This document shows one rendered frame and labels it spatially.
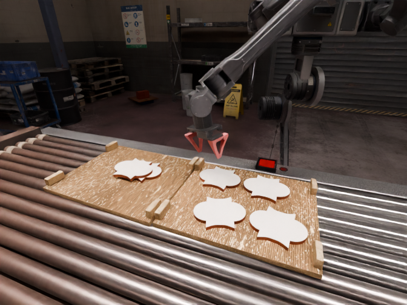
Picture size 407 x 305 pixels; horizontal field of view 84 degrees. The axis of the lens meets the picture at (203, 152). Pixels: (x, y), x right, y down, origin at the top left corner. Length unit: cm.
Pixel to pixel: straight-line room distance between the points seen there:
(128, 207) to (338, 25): 117
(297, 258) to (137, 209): 43
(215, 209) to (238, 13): 497
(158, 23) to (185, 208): 562
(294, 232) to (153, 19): 585
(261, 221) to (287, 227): 6
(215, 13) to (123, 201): 507
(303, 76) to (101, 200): 106
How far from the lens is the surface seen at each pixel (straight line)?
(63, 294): 61
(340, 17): 132
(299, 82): 129
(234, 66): 66
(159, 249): 60
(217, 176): 78
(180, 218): 64
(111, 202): 74
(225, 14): 547
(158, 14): 609
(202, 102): 59
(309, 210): 72
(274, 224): 63
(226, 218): 62
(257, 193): 72
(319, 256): 58
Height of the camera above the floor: 137
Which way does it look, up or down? 27 degrees down
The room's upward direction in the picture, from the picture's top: straight up
